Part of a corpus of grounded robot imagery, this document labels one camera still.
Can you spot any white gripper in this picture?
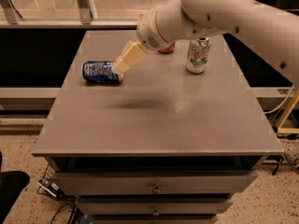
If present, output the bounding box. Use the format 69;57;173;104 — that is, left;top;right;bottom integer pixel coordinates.
112;7;173;74

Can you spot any blue Pepsi can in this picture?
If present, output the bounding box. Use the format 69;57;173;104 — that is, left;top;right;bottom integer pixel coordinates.
81;61;123;84

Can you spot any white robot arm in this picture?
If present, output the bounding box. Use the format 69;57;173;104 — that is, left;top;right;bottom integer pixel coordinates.
112;0;299;85

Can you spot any red Coke can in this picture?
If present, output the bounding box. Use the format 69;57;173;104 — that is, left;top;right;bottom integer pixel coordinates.
159;42;176;54

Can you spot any white green 7up can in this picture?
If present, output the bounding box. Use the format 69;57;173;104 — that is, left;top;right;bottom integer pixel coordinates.
186;37;211;74

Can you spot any metal window railing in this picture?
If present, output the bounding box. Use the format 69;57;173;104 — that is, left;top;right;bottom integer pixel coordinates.
0;0;142;28

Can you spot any grey drawer cabinet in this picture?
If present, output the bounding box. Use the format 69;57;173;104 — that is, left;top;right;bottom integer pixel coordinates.
34;31;283;224

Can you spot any metal top drawer knob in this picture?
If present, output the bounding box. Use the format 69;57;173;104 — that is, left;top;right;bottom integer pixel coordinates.
151;183;161;194

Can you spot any metal drawer knob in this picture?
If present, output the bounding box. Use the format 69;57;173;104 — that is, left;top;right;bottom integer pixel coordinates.
151;183;161;194
151;207;160;217

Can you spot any top grey drawer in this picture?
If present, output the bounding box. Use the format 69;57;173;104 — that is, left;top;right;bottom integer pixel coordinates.
52;171;258;196

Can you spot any grey drawer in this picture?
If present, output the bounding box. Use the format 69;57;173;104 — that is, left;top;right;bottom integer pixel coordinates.
77;198;232;215
52;171;258;196

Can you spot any middle grey drawer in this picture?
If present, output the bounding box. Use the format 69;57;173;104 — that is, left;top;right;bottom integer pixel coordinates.
77;198;232;215

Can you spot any blue white box on floor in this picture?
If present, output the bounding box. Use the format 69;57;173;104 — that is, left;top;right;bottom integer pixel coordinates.
37;178;59;197

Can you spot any metal middle drawer knob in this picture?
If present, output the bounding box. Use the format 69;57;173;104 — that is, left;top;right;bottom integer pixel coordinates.
151;207;160;217

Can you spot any black chair seat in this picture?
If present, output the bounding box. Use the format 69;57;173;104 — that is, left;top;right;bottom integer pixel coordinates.
0;171;30;224

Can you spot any yellow metal frame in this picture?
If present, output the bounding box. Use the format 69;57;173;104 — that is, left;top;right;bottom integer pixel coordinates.
275;90;299;134

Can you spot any black floor cable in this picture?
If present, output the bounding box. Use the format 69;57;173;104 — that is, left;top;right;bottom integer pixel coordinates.
50;203;78;224

